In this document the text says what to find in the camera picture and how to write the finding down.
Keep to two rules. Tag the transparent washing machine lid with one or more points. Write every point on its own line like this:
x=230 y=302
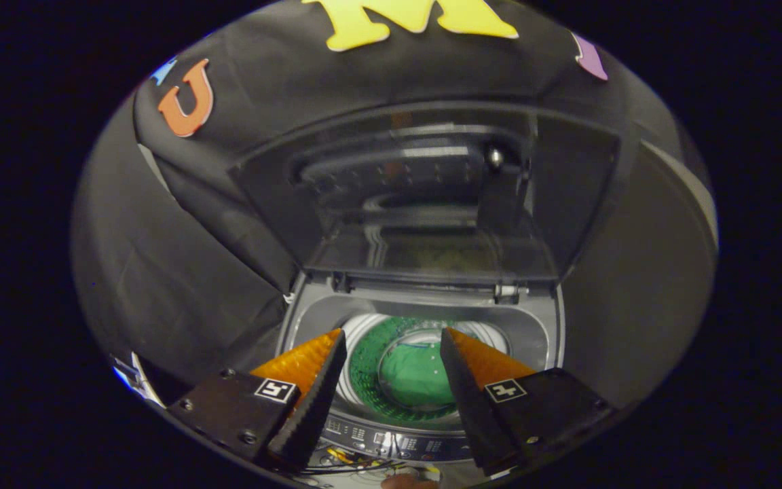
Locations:
x=418 y=204

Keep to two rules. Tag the green polo shirt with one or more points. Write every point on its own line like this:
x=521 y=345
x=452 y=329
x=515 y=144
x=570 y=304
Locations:
x=415 y=377

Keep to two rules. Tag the white and blue object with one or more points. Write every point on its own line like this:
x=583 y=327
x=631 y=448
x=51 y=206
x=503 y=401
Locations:
x=136 y=380

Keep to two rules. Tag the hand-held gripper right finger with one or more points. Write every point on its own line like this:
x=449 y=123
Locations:
x=472 y=407

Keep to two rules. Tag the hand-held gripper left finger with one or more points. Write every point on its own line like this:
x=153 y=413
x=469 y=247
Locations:
x=313 y=407

